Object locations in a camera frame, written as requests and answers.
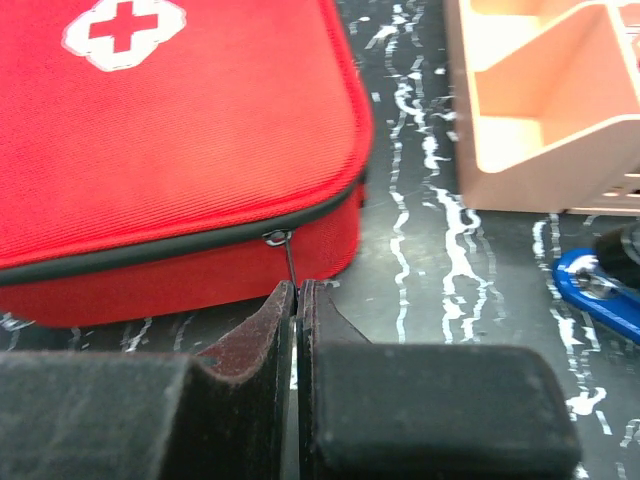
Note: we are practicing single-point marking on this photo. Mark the blue stapler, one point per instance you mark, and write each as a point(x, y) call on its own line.
point(603, 280)

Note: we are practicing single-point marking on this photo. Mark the red black medicine case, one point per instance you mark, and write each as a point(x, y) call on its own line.
point(165, 156)

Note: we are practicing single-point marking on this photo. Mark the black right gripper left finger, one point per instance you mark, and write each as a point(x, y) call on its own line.
point(218, 414)

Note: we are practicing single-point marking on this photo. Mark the orange mesh file organizer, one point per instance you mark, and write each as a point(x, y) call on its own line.
point(546, 95)

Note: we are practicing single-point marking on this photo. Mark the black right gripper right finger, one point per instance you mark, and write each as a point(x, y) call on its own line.
point(424, 411)

